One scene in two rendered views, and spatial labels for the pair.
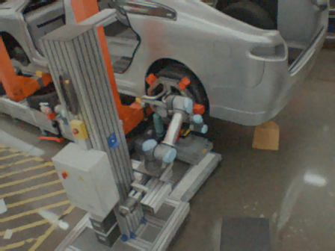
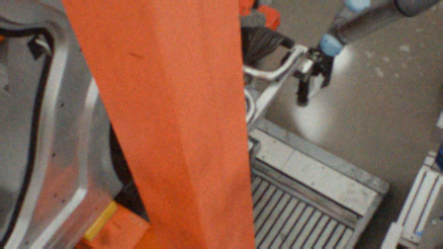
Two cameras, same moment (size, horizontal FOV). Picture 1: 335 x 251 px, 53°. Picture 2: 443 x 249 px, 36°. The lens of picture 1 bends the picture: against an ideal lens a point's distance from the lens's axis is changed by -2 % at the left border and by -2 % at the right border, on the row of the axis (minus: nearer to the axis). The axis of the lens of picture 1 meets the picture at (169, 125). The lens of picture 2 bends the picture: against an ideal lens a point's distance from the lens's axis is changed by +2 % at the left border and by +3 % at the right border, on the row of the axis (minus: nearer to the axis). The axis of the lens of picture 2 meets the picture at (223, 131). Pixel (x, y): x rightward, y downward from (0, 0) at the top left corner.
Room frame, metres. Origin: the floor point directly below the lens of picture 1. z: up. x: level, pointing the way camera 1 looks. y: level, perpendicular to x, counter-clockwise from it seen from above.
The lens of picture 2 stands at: (2.95, 1.17, 2.63)
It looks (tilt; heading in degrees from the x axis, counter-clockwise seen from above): 59 degrees down; 271
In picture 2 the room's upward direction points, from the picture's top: 7 degrees counter-clockwise
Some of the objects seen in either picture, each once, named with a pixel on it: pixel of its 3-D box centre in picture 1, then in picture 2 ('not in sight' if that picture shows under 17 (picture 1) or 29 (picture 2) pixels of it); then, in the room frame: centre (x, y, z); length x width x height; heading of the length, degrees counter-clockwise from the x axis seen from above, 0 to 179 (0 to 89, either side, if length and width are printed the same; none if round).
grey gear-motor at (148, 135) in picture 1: (151, 144); not in sight; (3.11, 0.24, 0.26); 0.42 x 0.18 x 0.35; 140
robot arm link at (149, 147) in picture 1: (150, 149); not in sight; (2.10, 0.17, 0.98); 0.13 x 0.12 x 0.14; 54
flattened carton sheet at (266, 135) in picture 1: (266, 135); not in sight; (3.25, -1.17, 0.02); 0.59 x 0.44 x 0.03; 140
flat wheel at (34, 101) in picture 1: (48, 93); not in sight; (4.54, 1.71, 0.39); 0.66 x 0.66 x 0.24
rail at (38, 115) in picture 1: (54, 123); not in sight; (3.85, 1.51, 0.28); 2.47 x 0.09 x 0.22; 50
